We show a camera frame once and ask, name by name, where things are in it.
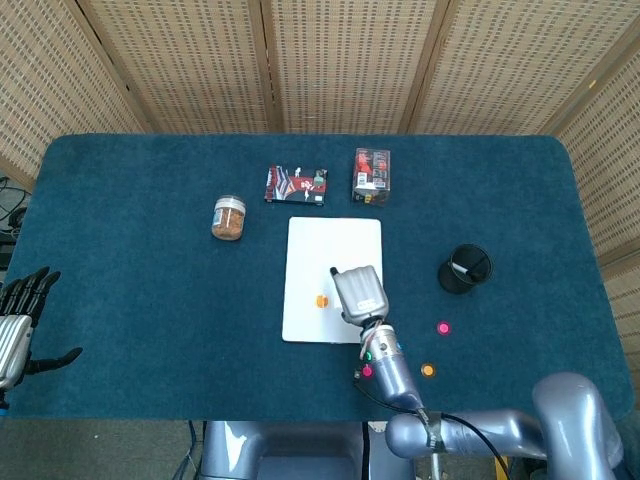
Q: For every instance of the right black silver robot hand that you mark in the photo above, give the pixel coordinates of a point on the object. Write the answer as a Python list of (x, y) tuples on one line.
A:
[(362, 295)]

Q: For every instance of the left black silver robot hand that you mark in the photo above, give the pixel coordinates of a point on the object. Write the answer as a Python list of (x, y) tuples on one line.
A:
[(12, 350)]

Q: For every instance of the orange token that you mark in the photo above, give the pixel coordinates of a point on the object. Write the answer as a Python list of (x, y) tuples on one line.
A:
[(322, 301), (427, 370)]

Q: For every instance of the pink token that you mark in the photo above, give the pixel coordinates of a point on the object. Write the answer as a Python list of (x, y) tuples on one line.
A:
[(367, 371), (443, 328)]

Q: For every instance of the white magnetic board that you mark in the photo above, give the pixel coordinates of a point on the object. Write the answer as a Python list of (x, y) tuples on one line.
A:
[(320, 250)]

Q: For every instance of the black mesh pen holder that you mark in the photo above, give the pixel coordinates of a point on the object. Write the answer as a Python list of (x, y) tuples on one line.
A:
[(457, 282)]

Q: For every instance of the black white marker pen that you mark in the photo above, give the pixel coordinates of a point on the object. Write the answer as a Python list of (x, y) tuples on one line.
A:
[(467, 271)]

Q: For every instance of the clear plastic box red contents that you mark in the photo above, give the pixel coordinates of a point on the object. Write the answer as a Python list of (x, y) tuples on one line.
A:
[(371, 176)]

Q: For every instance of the black red card box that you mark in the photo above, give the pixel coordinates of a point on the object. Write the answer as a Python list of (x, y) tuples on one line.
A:
[(295, 186)]

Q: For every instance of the blue carpet table mat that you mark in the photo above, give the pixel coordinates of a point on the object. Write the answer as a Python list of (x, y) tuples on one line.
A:
[(150, 300)]

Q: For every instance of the clear jar with brown contents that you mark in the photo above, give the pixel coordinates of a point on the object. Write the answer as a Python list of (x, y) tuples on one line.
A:
[(228, 218)]

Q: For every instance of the grey-blue robot torso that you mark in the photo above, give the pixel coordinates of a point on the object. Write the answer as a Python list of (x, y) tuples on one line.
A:
[(290, 450)]

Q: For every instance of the metal table leg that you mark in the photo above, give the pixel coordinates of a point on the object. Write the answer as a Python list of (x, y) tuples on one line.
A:
[(436, 467)]

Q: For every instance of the woven rattan folding screen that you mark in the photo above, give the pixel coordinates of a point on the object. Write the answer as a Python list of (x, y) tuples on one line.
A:
[(340, 60)]

